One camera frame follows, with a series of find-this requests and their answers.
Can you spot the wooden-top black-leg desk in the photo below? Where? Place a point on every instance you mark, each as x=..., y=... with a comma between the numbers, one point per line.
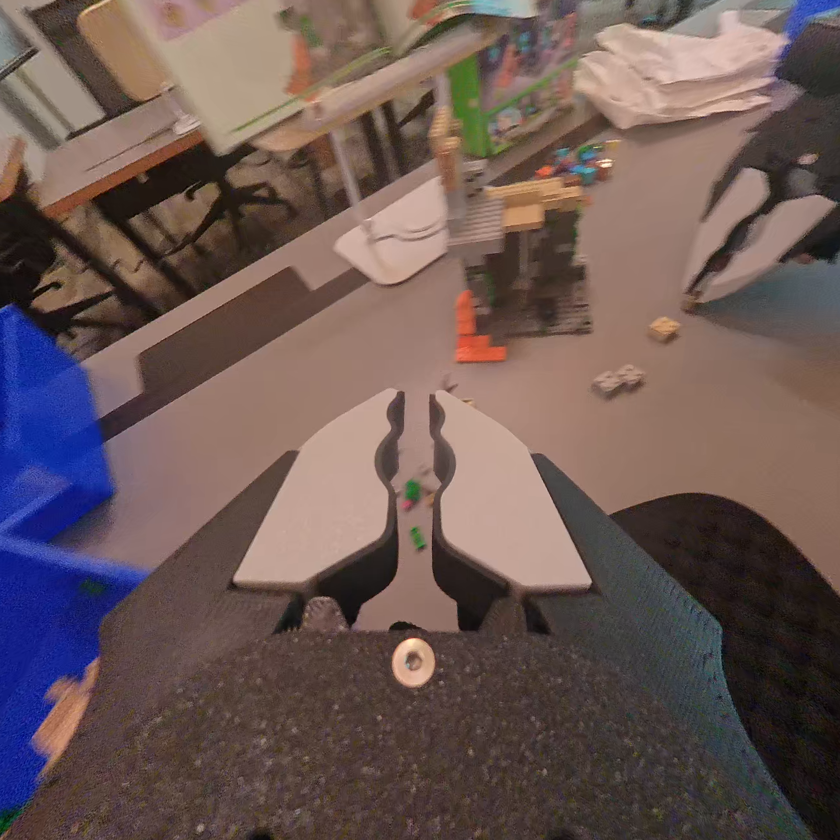
x=98, y=164

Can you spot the tan brick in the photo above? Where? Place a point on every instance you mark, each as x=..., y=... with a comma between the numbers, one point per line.
x=664, y=329

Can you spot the toy brick model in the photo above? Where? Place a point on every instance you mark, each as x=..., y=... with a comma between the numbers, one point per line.
x=538, y=275

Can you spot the open brick instruction booklet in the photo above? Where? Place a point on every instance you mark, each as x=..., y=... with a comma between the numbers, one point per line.
x=223, y=72

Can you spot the black office chair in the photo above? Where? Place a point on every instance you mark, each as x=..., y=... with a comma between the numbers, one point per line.
x=216, y=190

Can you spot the colourful brick pile right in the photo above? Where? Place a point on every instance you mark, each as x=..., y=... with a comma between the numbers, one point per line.
x=584, y=167

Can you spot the grey square brick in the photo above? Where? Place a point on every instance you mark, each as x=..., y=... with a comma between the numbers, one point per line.
x=631, y=376
x=607, y=386

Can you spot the wooden chair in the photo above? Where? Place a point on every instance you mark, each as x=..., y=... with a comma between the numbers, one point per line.
x=124, y=52

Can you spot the scatter of small brick pieces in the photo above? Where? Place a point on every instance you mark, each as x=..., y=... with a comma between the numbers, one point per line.
x=413, y=489

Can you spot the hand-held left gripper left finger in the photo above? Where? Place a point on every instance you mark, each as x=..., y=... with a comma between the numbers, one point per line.
x=321, y=518

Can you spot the green toy brick set box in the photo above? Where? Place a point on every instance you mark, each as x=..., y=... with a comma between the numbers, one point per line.
x=469, y=105

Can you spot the grey desk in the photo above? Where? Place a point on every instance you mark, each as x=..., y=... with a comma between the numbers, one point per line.
x=590, y=446

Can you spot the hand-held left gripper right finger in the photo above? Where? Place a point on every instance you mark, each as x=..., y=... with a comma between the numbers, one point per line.
x=512, y=518

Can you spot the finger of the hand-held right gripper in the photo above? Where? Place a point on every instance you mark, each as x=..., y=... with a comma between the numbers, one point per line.
x=781, y=236
x=728, y=223

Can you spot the blue plastic bin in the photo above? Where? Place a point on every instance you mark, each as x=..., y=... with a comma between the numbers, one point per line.
x=39, y=604
x=46, y=426

